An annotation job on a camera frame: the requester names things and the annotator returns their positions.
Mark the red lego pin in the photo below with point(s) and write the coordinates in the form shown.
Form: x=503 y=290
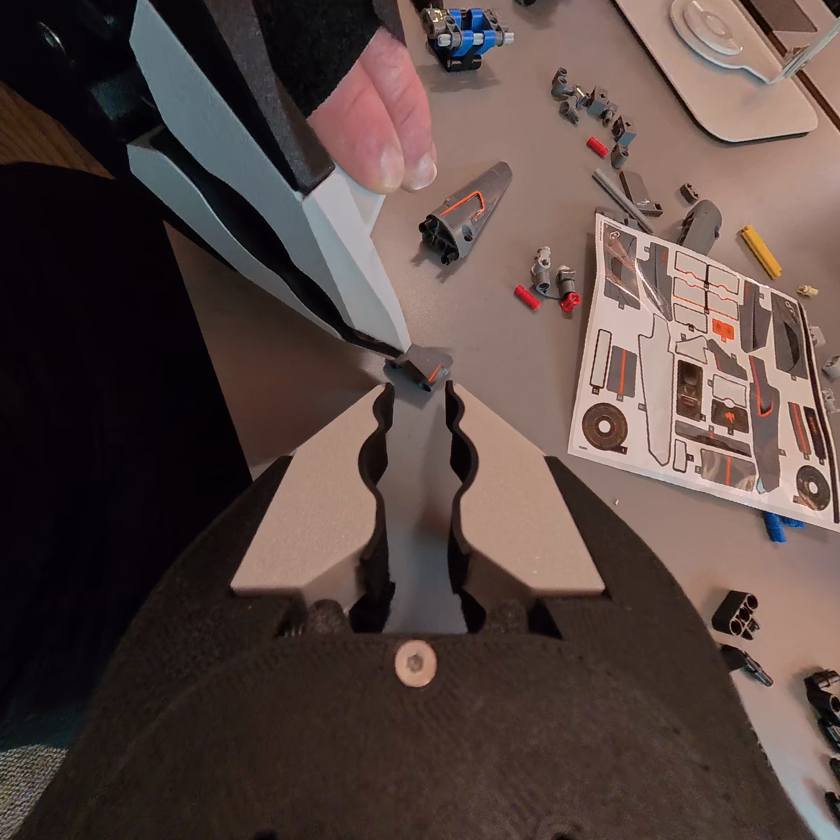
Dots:
x=527 y=296
x=597 y=146

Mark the light grey lego connector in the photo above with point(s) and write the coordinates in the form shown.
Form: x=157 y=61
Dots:
x=541 y=275

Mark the grey axle rod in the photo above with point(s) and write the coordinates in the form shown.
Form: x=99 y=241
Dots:
x=617 y=193

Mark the blue lego pin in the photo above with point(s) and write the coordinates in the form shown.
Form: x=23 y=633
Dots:
x=776 y=528

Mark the pile of black lego pieces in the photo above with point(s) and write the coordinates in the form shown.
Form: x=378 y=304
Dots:
x=823 y=695

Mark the cluster of grey lego connectors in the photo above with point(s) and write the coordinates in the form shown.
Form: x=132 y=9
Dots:
x=600 y=105

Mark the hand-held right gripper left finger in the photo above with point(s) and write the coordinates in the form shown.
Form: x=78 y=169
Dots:
x=308 y=512

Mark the blue and black lego assembly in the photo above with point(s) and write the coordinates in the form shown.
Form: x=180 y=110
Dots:
x=469 y=39

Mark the lego sticker sheet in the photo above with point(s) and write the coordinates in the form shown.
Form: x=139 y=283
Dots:
x=656 y=407

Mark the grey monitor stand base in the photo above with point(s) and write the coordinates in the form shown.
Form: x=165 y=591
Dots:
x=741 y=118

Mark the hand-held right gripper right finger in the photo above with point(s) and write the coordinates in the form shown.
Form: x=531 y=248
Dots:
x=525 y=518

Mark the grey cone lego assembly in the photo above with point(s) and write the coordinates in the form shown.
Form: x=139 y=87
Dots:
x=476 y=207

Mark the red lego axle connector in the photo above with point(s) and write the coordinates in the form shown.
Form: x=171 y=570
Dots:
x=572 y=302

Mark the black lego pin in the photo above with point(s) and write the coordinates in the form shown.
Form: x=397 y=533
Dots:
x=741 y=659

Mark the yellow axle brick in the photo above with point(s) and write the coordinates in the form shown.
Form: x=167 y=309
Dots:
x=761 y=251

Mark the black three-hole lego beam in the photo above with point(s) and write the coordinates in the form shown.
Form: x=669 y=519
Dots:
x=736 y=613

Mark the person's left hand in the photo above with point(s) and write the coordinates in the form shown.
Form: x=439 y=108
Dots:
x=394 y=111

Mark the dark grey lego panel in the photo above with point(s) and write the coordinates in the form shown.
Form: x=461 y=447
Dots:
x=640 y=193

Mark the dark grey lego connector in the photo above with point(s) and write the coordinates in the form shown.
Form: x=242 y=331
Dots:
x=566 y=281

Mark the person's black trouser leg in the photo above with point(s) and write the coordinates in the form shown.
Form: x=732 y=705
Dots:
x=98 y=459

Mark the light grey lego piece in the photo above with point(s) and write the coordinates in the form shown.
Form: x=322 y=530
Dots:
x=832 y=367
x=819 y=336

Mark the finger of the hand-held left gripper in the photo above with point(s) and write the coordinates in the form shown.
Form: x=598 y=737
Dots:
x=197 y=203
x=341 y=262

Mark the small dark grey lego piece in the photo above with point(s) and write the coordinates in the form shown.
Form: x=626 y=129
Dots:
x=415 y=380

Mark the tiny grey lego piece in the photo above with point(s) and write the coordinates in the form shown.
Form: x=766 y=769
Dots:
x=689 y=192

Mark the dark grey rounded lego shell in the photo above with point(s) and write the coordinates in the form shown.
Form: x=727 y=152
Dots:
x=702 y=223

